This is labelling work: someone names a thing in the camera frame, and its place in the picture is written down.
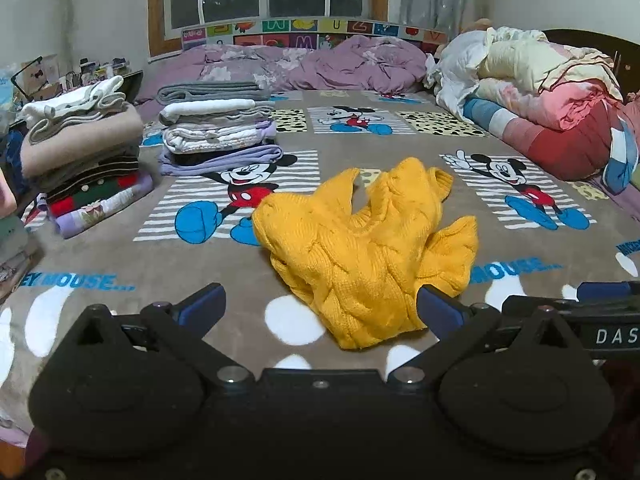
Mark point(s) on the tan plush toy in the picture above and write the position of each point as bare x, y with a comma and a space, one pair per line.
477, 24

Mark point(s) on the white blanket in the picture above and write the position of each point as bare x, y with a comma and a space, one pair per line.
455, 70

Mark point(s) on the pink quilt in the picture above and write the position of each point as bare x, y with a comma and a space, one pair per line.
565, 107

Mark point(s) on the yellow knit sweater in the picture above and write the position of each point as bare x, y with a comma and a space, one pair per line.
360, 250

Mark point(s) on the cream ruffled quilt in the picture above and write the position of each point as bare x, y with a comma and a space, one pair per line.
540, 60

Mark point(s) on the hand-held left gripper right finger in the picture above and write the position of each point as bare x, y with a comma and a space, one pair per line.
440, 309

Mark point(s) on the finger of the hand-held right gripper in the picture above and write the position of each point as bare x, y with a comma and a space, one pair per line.
600, 290

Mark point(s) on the dark wooden headboard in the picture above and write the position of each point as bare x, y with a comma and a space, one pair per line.
600, 42

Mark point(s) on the colourful alphabet headboard panel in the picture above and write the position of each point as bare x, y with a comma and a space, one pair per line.
280, 27

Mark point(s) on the purple floral duvet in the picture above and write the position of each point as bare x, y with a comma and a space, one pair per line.
350, 65

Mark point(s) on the cartoon mouse printed blanket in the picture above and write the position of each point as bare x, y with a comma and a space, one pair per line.
150, 260

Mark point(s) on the cluttered bedside table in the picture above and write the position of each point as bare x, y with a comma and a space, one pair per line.
100, 71

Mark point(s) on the cardboard box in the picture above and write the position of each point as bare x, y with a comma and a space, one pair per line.
42, 77

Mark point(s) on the red and blue quilt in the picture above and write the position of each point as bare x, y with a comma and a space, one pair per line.
550, 150

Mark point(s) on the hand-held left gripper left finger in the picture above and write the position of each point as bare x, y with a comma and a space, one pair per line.
206, 302

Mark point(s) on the clothes stack with beige sweater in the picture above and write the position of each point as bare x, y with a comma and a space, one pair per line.
75, 135

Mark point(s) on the clothes stack with grey towel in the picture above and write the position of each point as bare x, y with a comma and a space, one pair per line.
215, 140

